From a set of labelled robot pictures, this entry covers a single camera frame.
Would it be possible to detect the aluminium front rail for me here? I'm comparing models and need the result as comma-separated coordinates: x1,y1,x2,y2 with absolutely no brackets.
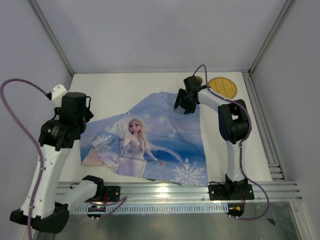
56,181,303,205

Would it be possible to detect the right aluminium side rail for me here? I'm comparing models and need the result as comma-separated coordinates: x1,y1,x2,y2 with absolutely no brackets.
242,72,287,182

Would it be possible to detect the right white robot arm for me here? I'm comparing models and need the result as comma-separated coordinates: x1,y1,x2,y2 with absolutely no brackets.
173,75,252,199

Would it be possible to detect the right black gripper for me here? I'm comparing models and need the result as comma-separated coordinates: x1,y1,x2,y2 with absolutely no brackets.
173,88,197,114

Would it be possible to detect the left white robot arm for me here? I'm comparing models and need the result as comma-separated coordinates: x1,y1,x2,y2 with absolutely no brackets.
10,84,105,234

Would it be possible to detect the yellow woven round plate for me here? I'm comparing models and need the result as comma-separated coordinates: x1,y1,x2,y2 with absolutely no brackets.
208,77,238,99

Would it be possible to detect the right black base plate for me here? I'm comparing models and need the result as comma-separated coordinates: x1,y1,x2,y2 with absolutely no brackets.
208,183,255,201

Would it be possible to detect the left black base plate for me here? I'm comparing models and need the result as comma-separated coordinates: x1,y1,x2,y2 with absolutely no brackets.
100,185,121,203

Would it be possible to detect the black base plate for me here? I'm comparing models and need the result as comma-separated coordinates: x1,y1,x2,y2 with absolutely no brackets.
100,185,121,203
208,183,255,201

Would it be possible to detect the blue pink Elsa cloth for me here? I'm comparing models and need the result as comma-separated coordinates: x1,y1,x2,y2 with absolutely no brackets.
80,92,208,186

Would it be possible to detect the white slotted cable duct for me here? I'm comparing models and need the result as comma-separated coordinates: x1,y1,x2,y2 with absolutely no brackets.
72,202,229,215

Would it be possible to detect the brown paper cup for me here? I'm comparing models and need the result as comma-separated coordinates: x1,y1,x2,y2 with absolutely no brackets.
195,75,203,86

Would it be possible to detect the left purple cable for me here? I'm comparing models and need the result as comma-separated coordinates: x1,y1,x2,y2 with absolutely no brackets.
0,78,128,240

